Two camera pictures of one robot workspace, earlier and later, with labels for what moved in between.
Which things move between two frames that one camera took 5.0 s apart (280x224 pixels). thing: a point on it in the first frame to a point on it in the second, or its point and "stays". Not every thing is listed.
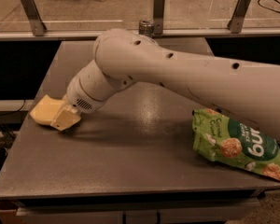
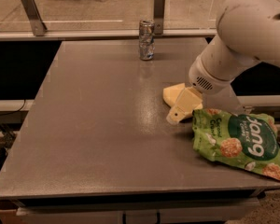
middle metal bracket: [159, 2] stays
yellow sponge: [45, 109] to [171, 92]
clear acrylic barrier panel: [159, 8] stays
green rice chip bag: [218, 137] stays
